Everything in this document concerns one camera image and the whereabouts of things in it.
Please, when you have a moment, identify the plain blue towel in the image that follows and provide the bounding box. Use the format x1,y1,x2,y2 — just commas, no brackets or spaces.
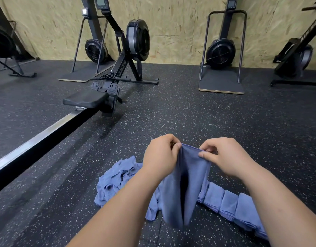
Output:
219,190,240,222

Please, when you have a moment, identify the black ski trainer grey platform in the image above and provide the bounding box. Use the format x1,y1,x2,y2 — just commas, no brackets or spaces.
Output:
57,0,117,83

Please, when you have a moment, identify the person's left hand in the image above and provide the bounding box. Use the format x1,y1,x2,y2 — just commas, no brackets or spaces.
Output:
142,133,183,183

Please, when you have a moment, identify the black upright exercise machine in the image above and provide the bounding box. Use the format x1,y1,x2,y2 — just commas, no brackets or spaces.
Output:
270,0,316,91

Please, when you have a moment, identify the person's left forearm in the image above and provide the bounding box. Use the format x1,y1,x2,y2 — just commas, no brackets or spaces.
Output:
68,169,166,247

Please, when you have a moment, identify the black fan bike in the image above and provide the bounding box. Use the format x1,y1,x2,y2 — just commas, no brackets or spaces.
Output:
0,0,39,78

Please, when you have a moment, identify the black ski trainer wooden-edged platform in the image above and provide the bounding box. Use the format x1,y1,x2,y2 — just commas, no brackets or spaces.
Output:
198,0,248,95

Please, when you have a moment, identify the black rowing machine with rail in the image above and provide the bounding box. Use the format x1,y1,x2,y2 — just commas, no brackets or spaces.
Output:
0,0,160,196

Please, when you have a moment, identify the person's right hand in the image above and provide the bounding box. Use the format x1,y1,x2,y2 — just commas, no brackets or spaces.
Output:
199,137,259,180

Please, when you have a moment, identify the blue towel pile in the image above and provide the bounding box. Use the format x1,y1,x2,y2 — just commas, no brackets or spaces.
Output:
94,155,165,222

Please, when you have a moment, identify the row of blue towels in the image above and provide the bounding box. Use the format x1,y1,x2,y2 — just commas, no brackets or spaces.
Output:
234,192,263,232
254,219,270,241
158,143,212,230
204,181,226,213

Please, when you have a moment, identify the person's right forearm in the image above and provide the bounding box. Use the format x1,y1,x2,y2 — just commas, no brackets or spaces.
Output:
240,163,316,247

